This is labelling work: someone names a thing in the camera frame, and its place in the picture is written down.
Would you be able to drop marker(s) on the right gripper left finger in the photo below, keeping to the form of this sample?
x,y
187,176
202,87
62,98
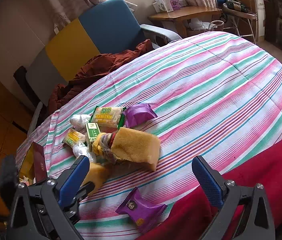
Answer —
x,y
60,200

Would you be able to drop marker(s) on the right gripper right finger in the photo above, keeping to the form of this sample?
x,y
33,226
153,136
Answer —
x,y
256,221

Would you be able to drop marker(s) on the yellow sponge block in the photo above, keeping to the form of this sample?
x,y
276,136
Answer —
x,y
97,174
137,147

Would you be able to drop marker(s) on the white plastic bag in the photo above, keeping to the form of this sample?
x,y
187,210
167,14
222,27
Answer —
x,y
196,24
80,149

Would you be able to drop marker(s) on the small yellow snack pack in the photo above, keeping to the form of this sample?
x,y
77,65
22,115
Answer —
x,y
73,137

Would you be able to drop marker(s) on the yellow knitted sock roll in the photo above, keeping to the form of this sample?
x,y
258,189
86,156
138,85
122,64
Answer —
x,y
102,146

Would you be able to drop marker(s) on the green white small carton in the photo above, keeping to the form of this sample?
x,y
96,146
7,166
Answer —
x,y
92,131

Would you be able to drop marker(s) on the white plastic bag ball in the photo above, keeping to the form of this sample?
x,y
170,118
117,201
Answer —
x,y
78,121

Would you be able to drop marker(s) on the purple snack pouch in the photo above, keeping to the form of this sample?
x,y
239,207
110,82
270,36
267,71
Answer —
x,y
138,114
144,213

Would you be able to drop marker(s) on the large Weidan cracker pack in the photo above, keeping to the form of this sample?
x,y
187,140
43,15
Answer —
x,y
112,117

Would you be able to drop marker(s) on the pink small toy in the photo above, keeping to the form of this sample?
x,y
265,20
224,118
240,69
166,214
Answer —
x,y
25,180

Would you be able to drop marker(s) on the red gold gift box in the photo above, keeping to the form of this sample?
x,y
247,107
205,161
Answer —
x,y
34,166

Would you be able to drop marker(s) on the red blanket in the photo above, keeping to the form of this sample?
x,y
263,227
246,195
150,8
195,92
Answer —
x,y
192,214

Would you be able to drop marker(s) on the striped bed quilt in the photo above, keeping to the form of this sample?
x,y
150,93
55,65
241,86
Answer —
x,y
215,95

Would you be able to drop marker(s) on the rust red jacket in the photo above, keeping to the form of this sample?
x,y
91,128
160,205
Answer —
x,y
94,69

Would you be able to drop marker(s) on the tricolour armchair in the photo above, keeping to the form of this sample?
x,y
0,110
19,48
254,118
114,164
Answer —
x,y
109,27

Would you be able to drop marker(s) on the white plastic bag under table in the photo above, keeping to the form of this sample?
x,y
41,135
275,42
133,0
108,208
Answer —
x,y
196,24

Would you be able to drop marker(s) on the wooden side table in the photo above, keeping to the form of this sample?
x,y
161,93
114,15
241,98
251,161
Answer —
x,y
178,17

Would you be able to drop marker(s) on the white boxes on table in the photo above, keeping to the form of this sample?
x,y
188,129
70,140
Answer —
x,y
164,5

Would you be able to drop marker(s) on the pink box on table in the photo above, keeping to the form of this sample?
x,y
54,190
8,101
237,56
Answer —
x,y
178,4

